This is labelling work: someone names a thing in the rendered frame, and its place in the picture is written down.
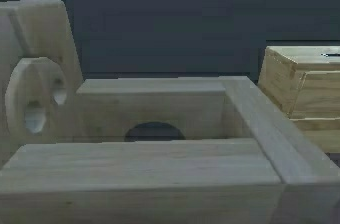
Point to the pale wooden bed frame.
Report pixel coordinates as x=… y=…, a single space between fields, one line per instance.
x=138 y=166

